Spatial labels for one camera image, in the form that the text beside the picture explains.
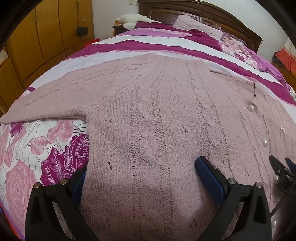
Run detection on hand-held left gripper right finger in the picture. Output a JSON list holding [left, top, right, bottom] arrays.
[[195, 156, 278, 241]]

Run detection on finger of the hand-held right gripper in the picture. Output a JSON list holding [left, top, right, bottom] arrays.
[[269, 156, 296, 197], [285, 157, 296, 173]]

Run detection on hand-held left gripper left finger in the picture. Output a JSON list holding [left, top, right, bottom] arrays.
[[25, 165, 100, 241]]

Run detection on pink knitted cardigan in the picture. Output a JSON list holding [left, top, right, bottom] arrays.
[[0, 54, 296, 241]]

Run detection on floral striped bed blanket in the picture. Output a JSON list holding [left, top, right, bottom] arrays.
[[0, 21, 296, 241]]

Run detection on orange wooden cabinet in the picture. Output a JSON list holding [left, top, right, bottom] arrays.
[[272, 52, 296, 84]]

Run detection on purple floral quilt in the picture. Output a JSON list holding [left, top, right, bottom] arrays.
[[220, 32, 296, 98]]

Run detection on orange striped curtain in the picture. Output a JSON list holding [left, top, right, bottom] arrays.
[[276, 45, 296, 68]]

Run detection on lilac pillow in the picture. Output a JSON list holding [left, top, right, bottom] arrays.
[[172, 14, 225, 38]]

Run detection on orange wooden wardrobe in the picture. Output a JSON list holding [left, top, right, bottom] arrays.
[[0, 0, 96, 116]]

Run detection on dark wooden nightstand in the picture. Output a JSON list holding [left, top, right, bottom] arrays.
[[112, 23, 127, 36]]

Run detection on dark wooden headboard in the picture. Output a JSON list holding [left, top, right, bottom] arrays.
[[136, 0, 263, 52]]

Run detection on white plush toy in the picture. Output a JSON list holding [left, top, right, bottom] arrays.
[[115, 14, 160, 30]]

